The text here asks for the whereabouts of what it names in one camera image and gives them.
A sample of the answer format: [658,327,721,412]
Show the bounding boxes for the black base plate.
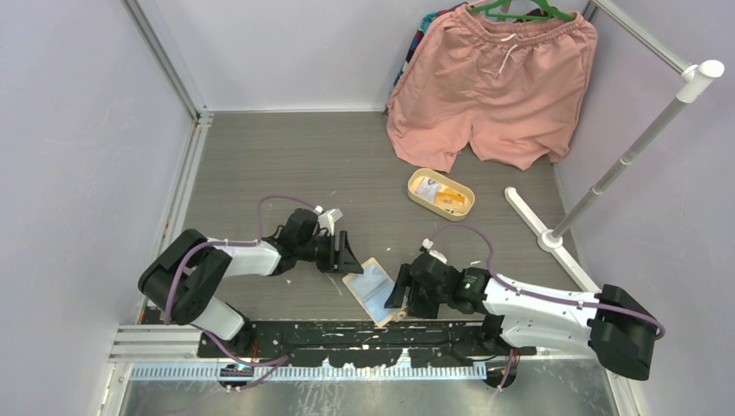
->
[198,319,538,370]

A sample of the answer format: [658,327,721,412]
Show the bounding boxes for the yellow oval tray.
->
[407,168,476,222]

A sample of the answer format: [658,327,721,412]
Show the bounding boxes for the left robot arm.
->
[138,207,363,358]

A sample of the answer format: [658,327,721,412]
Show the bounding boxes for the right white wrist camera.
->
[420,238,447,264]

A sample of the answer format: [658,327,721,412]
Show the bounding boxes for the green clothes hanger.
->
[468,0,576,22]

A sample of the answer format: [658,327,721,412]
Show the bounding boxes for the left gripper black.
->
[296,231,363,276]

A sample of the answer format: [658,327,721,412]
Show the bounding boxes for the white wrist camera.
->
[420,238,447,264]
[314,205,343,236]

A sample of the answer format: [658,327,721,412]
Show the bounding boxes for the white card in tray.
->
[413,176,444,204]

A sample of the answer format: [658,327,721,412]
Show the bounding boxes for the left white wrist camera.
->
[314,205,343,236]

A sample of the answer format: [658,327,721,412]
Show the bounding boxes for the beige leather card holder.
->
[342,257,407,328]

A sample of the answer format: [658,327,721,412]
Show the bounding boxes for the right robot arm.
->
[384,250,665,380]

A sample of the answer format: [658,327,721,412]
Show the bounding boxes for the pink shorts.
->
[386,4,598,172]

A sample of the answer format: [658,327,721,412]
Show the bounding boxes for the colourful garment behind shorts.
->
[388,2,468,97]

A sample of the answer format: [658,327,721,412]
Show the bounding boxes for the white clothes rack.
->
[504,1,733,296]

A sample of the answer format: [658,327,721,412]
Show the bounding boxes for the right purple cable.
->
[430,222,667,392]

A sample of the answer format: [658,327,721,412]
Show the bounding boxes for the orange credit card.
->
[434,192,466,211]

